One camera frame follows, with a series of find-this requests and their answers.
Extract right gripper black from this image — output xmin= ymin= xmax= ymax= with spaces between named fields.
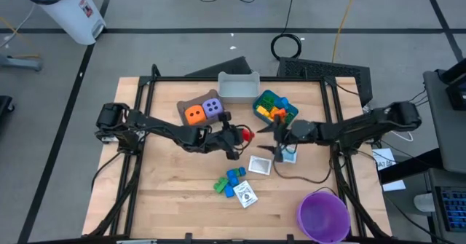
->
xmin=256 ymin=115 xmax=317 ymax=164

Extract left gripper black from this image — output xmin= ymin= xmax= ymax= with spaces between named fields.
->
xmin=196 ymin=111 xmax=248 ymax=161

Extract red plastic block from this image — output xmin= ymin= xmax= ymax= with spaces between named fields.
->
xmin=241 ymin=127 xmax=256 ymax=143

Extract orange block with stud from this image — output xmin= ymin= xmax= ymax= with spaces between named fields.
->
xmin=271 ymin=107 xmax=288 ymax=123

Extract purple foam die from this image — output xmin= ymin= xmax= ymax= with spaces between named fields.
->
xmin=201 ymin=97 xmax=224 ymax=119

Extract blue block round stud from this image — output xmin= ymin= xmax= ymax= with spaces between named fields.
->
xmin=226 ymin=168 xmax=240 ymax=186

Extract orange foam die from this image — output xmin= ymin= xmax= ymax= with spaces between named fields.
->
xmin=184 ymin=104 xmax=208 ymax=126

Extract teal plastic bin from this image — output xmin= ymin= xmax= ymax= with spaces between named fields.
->
xmin=251 ymin=89 xmax=299 ymax=128

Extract white plastic bin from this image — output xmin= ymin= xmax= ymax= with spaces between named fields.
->
xmin=217 ymin=71 xmax=261 ymax=104

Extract green stepped plastic block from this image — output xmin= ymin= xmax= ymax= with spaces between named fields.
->
xmin=213 ymin=177 xmax=229 ymax=194

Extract black perforated panel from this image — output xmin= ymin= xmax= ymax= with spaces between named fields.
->
xmin=276 ymin=57 xmax=374 ymax=107

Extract purple pumpkin bucket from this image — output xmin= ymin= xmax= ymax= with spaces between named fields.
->
xmin=296 ymin=189 xmax=351 ymax=244

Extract white printed paper label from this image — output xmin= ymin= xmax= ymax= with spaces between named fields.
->
xmin=371 ymin=148 xmax=398 ymax=171

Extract white paper sheet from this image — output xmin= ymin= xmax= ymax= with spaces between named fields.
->
xmin=382 ymin=179 xmax=407 ymax=193

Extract white computer mouse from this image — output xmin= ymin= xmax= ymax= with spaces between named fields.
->
xmin=413 ymin=192 xmax=437 ymax=213

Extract grey side desk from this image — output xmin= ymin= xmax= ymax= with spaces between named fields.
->
xmin=422 ymin=68 xmax=466 ymax=175

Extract black equipment box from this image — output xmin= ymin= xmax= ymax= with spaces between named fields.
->
xmin=435 ymin=57 xmax=466 ymax=111

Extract black computer keyboard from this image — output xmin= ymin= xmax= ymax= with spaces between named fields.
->
xmin=435 ymin=185 xmax=466 ymax=234

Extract white step trash can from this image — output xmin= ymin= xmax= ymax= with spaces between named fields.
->
xmin=21 ymin=0 xmax=107 ymax=47

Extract grey chair base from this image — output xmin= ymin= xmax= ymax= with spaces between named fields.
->
xmin=0 ymin=52 xmax=43 ymax=72

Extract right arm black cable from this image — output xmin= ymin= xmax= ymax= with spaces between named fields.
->
xmin=272 ymin=143 xmax=334 ymax=185

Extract black aluminium table frame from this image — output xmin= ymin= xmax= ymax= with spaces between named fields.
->
xmin=82 ymin=63 xmax=392 ymax=244

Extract black coiled power cable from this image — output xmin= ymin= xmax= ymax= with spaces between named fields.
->
xmin=270 ymin=0 xmax=303 ymax=61

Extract yellow extension cable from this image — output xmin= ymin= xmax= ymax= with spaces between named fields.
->
xmin=331 ymin=0 xmax=360 ymax=63

